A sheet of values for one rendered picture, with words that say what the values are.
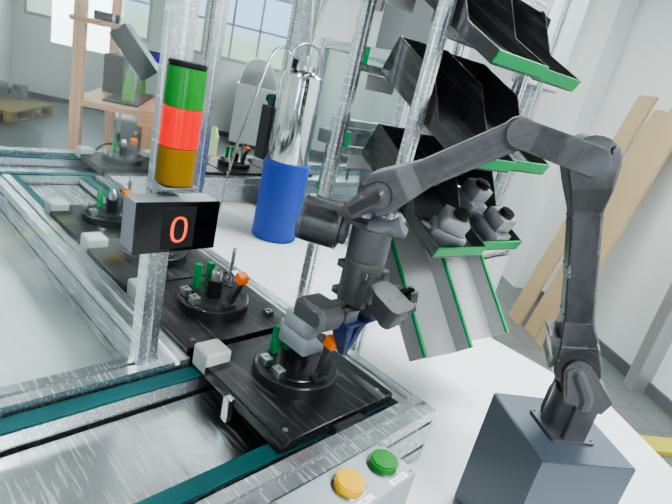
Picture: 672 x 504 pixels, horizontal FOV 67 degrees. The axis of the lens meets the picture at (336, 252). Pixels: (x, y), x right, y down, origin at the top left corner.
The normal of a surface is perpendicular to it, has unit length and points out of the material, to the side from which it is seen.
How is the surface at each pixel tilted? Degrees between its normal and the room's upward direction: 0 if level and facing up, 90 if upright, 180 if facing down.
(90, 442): 0
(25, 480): 0
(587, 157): 90
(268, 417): 0
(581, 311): 90
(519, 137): 90
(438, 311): 45
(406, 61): 90
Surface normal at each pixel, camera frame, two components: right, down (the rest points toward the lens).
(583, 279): -0.26, 0.27
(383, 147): -0.80, 0.02
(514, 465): -0.97, -0.16
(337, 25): 0.13, 0.36
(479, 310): 0.55, -0.37
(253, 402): 0.22, -0.92
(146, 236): 0.68, 0.39
